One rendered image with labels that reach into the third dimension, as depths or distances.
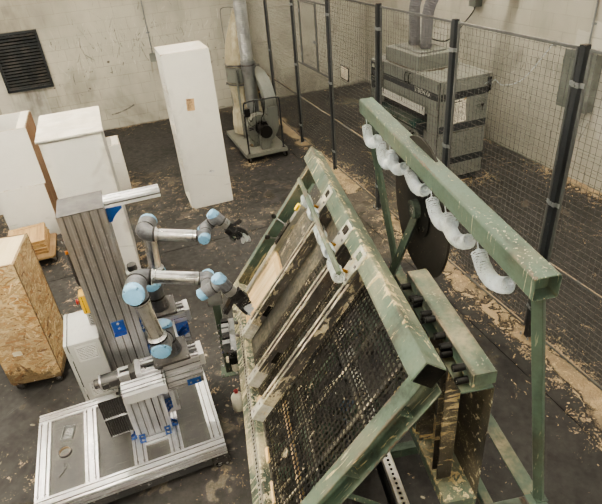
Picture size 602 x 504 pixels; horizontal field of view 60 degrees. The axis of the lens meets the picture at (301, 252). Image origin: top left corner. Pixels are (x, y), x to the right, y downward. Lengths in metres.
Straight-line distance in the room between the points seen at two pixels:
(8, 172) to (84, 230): 4.36
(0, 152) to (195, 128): 2.32
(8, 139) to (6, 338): 3.05
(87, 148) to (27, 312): 1.67
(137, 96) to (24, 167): 4.52
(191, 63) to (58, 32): 4.68
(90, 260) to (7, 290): 1.53
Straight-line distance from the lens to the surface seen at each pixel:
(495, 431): 3.25
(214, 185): 7.36
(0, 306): 4.72
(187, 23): 11.29
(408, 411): 2.16
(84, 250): 3.17
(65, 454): 4.30
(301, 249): 3.25
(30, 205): 7.51
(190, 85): 6.91
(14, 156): 7.32
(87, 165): 5.50
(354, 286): 2.59
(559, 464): 4.23
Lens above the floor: 3.25
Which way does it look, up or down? 32 degrees down
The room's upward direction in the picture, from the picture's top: 5 degrees counter-clockwise
